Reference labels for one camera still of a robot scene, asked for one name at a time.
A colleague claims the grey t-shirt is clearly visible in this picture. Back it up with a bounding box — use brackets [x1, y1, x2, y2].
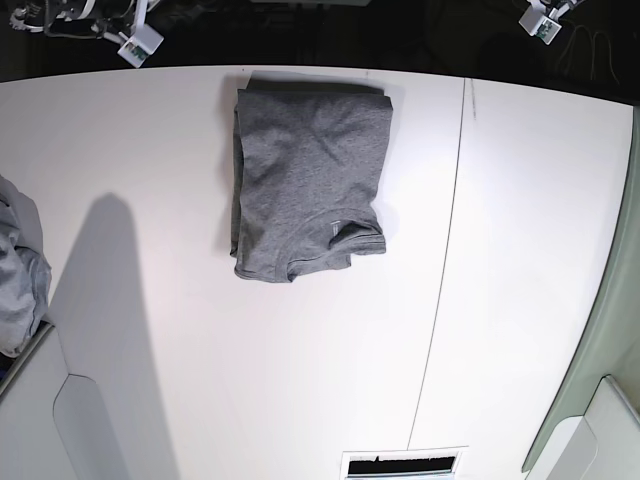
[230, 75, 393, 283]

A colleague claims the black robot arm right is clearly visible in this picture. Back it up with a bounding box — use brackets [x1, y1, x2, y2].
[1, 0, 136, 40]

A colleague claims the light grey cloth pile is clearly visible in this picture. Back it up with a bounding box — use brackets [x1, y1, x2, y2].
[1, 178, 51, 358]

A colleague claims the white panel left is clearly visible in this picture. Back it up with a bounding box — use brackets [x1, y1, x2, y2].
[1, 325, 129, 479]

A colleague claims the white panel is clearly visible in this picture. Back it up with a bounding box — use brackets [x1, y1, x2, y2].
[528, 376, 639, 480]
[1, 325, 129, 479]

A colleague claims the white panel right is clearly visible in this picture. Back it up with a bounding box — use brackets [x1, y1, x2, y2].
[528, 376, 639, 480]

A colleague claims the white cable on floor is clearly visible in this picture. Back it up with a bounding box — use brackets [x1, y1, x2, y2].
[554, 19, 624, 84]

